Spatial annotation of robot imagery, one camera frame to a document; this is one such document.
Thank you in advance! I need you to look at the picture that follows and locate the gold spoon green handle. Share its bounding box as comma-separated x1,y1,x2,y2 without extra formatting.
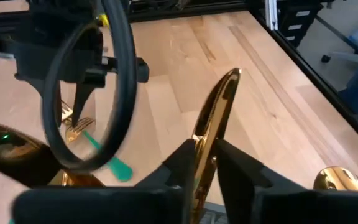
47,169,106,188
313,166,358,192

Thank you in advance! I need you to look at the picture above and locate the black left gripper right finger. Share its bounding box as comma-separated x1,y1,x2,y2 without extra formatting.
214,138,358,224

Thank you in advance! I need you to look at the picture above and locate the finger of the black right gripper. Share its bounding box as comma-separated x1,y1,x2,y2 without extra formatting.
71,81,96,128
53,83,63,127

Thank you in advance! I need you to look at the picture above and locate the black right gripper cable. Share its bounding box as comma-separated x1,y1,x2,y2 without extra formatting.
41,0,139,172

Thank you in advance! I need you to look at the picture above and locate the black drawer cabinet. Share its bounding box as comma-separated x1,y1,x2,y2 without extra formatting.
277,0,323,47

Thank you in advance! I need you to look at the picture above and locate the gold fork green handle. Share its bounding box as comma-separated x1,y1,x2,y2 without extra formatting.
65,116,134,183
60,100,74,123

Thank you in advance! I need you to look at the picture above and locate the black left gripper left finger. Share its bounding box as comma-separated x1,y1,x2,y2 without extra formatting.
12,138,198,224

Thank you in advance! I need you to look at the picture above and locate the yellow right cable tag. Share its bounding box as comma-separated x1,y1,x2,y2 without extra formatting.
99,12,110,27

